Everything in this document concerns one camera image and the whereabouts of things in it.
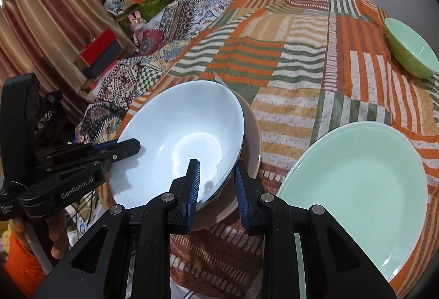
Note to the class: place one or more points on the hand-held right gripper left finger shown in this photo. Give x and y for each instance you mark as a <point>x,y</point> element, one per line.
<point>193,186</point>

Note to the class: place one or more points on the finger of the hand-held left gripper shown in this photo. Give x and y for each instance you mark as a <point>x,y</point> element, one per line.
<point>125,150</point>

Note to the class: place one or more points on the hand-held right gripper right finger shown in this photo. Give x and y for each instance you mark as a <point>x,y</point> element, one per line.
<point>241,196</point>

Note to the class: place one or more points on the white bowl with dark spots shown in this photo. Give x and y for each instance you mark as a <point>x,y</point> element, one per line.
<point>171,134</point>

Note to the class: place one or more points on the pink bowl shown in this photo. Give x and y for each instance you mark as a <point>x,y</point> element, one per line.
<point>252,148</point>

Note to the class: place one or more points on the mint green plate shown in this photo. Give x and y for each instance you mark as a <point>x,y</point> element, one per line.
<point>356,182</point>

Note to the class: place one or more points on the person's left hand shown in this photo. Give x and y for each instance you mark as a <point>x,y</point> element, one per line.
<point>59,239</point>

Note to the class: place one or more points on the dark blue box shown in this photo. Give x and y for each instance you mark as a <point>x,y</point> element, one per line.
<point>106,60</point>

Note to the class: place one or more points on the red box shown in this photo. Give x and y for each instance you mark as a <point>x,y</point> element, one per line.
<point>97,47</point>

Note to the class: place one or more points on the striped brown curtain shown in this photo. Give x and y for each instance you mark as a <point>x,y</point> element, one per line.
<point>44,11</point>

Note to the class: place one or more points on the multicoloured patterned quilt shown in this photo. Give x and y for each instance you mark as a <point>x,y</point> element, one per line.
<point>164,31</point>

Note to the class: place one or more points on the pink rabbit toy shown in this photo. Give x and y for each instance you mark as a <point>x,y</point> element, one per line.
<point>137,24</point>

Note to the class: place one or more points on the orange cloth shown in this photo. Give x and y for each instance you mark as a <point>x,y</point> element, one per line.
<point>24,261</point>

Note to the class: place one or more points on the green box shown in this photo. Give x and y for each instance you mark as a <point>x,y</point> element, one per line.
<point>149,9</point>

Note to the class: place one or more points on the orange striped patchwork blanket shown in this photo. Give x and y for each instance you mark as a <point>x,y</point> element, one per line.
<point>291,62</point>

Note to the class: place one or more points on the mint green bowl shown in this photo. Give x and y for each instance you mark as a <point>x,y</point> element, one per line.
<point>410,45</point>

